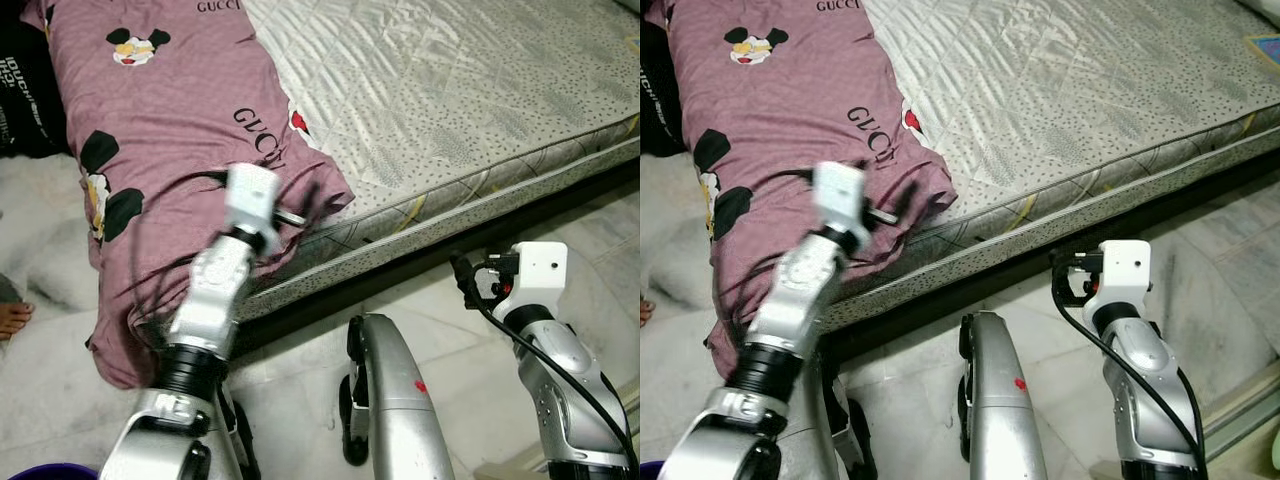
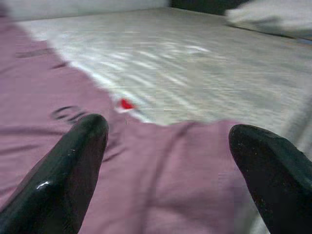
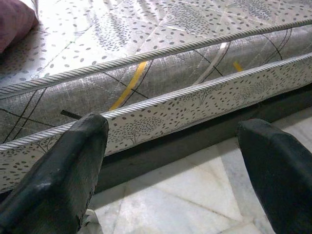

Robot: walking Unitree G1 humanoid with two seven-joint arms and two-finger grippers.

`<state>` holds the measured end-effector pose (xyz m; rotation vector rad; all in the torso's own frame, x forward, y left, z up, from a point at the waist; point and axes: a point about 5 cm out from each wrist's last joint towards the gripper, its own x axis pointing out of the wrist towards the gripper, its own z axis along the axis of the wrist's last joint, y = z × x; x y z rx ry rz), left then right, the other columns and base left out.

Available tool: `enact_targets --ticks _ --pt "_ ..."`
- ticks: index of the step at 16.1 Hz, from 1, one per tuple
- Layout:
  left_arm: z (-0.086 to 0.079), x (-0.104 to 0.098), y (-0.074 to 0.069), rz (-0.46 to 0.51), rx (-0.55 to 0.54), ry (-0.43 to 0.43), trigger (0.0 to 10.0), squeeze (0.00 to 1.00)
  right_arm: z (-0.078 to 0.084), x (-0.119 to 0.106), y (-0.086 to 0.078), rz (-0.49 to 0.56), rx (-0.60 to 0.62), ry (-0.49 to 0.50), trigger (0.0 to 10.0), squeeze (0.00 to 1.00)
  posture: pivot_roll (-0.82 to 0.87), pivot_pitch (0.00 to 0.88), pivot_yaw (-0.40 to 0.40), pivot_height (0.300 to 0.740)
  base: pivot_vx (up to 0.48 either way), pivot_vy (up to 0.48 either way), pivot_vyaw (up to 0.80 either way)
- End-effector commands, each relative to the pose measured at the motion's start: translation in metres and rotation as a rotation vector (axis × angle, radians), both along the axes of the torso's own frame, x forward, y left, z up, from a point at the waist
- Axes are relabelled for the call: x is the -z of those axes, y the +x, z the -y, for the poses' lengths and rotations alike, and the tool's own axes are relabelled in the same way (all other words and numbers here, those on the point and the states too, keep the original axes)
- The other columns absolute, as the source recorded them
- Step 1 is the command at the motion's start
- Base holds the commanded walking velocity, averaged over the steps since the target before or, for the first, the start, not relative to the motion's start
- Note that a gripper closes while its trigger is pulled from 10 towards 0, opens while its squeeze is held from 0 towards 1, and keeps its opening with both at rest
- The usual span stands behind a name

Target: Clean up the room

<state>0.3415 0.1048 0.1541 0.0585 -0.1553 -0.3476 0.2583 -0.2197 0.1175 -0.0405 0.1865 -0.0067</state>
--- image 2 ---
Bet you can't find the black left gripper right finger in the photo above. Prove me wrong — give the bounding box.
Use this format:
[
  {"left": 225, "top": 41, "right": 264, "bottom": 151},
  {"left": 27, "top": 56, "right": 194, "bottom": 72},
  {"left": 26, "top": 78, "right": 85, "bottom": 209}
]
[{"left": 229, "top": 124, "right": 312, "bottom": 234}]

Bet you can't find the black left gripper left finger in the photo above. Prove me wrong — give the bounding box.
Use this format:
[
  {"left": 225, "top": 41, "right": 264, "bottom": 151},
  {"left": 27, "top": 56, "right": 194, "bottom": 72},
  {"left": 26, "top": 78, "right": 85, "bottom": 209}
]
[{"left": 0, "top": 114, "right": 109, "bottom": 234}]

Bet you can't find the white pillow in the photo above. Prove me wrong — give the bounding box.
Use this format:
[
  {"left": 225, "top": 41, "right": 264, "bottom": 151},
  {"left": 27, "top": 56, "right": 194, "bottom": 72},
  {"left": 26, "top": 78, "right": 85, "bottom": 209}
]
[{"left": 225, "top": 0, "right": 312, "bottom": 39}]

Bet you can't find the pink cartoon print blanket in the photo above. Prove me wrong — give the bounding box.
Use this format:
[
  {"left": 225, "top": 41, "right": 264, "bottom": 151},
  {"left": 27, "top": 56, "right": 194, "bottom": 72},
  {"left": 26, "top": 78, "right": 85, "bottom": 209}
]
[{"left": 0, "top": 14, "right": 259, "bottom": 234}]

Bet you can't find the grey quilted mattress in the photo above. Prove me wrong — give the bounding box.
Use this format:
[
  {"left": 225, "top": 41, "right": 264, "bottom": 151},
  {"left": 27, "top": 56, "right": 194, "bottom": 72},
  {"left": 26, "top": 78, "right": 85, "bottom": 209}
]
[{"left": 14, "top": 7, "right": 312, "bottom": 234}]

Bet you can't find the black tufted headboard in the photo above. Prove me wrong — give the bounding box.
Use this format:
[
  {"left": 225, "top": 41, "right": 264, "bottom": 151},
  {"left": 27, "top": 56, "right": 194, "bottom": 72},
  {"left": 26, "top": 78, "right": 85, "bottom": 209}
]
[{"left": 169, "top": 0, "right": 249, "bottom": 15}]

